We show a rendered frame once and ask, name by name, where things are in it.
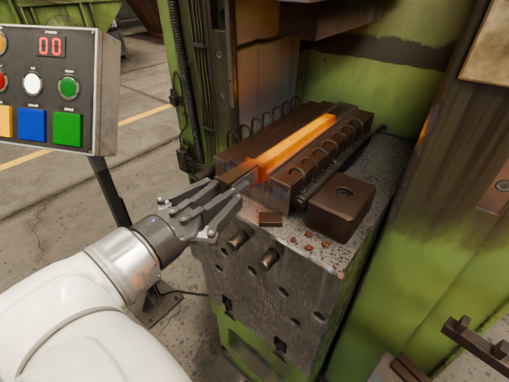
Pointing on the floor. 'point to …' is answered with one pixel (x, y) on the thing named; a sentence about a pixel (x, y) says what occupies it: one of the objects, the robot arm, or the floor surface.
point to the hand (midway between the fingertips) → (240, 180)
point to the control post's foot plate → (150, 318)
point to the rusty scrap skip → (148, 15)
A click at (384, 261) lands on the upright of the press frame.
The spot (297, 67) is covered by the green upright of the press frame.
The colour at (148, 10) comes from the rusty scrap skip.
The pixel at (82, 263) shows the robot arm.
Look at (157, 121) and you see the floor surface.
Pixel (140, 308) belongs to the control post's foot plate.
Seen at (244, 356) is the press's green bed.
